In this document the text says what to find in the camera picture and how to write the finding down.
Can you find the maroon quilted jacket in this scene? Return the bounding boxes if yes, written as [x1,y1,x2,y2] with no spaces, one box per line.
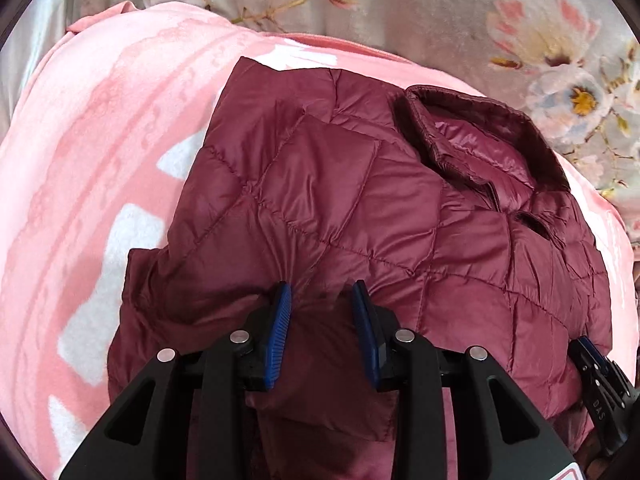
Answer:
[107,55,616,480]

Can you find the pink patterned blanket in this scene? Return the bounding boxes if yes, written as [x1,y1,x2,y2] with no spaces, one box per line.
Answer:
[0,2,631,476]

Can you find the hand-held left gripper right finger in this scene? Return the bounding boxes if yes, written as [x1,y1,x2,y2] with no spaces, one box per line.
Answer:
[350,280,576,480]

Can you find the grey floral blanket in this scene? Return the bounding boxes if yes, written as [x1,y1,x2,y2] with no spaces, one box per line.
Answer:
[75,0,640,261]

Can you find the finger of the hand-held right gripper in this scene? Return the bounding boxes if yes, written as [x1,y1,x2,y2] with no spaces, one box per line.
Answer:
[570,337,612,381]

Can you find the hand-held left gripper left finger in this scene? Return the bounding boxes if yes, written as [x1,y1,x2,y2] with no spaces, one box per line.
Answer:
[59,281,293,480]

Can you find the white satin cloth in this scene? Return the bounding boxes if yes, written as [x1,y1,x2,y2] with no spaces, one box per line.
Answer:
[0,0,76,131]

